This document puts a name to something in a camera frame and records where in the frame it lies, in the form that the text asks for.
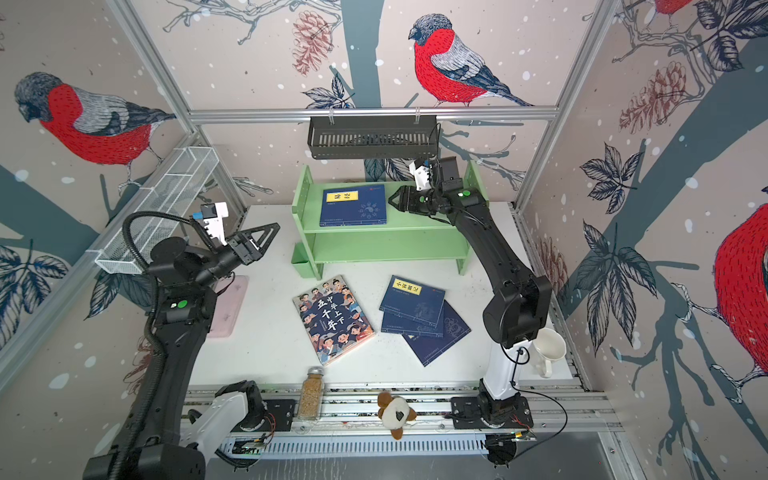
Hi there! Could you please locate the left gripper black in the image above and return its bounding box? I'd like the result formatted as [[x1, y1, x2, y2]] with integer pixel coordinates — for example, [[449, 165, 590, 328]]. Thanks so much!
[[195, 224, 280, 290]]

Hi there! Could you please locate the blue book small yellow label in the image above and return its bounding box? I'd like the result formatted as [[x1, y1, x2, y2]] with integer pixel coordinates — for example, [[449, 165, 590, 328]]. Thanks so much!
[[319, 184, 387, 227]]

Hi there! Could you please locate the blue book wide yellow label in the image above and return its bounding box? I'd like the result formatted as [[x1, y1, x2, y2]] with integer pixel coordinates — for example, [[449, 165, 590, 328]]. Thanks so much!
[[379, 275, 445, 327]]

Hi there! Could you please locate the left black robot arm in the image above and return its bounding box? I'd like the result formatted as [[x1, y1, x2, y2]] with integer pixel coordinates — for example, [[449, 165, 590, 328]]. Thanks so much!
[[83, 211, 280, 479]]

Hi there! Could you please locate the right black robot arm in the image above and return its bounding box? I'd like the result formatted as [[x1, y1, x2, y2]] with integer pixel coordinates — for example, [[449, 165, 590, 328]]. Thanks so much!
[[388, 157, 552, 429]]

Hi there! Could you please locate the blue book under stack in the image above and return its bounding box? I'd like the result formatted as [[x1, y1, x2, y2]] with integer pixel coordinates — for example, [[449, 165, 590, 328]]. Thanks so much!
[[381, 312, 444, 338]]

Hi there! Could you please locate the green two-tier wooden shelf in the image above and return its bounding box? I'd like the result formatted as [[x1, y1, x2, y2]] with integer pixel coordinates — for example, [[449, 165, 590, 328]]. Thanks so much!
[[291, 165, 471, 280]]

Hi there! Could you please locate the pink flat tray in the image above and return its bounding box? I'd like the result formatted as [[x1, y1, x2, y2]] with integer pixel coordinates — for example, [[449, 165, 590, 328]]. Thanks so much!
[[207, 276, 249, 339]]

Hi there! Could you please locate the dark hanging perforated basket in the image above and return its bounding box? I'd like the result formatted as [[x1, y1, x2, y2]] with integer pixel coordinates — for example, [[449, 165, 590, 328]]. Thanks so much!
[[307, 116, 442, 160]]

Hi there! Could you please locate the illustrated Chinese history book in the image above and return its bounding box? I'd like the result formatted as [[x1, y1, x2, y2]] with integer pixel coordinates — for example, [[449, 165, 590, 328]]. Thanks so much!
[[292, 275, 376, 366]]

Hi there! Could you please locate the dark blue bottom book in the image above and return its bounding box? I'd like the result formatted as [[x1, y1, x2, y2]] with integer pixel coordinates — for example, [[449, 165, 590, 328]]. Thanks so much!
[[402, 301, 471, 367]]

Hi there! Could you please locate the glass jar of grains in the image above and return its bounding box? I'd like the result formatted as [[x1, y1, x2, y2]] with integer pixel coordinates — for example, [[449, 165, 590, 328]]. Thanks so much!
[[297, 366, 324, 420]]

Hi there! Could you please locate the white ceramic mug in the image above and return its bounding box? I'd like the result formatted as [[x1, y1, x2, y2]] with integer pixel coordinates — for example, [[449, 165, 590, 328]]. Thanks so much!
[[530, 328, 567, 378]]

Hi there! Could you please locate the brown white plush toy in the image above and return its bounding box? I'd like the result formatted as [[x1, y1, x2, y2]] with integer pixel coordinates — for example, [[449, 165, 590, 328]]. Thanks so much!
[[377, 391, 417, 441]]

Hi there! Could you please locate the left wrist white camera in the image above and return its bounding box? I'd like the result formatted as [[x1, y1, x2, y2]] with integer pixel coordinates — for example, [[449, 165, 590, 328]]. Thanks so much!
[[192, 202, 229, 245]]

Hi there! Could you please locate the white wire mesh tray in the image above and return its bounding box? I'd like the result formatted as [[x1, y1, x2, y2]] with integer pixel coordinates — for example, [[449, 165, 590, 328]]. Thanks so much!
[[95, 146, 219, 275]]

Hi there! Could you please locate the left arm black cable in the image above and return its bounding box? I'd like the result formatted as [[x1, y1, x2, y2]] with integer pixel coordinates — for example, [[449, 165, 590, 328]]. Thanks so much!
[[121, 209, 199, 271]]

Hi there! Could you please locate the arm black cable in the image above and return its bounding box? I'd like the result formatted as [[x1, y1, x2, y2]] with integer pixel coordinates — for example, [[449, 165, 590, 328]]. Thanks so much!
[[500, 344, 570, 448], [121, 209, 199, 271]]

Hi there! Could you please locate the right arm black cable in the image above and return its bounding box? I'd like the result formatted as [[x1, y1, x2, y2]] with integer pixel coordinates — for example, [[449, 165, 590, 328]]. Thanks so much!
[[500, 344, 570, 448]]

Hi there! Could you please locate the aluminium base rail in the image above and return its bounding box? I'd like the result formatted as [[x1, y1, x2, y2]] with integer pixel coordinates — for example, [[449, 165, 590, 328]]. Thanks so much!
[[182, 383, 625, 438]]

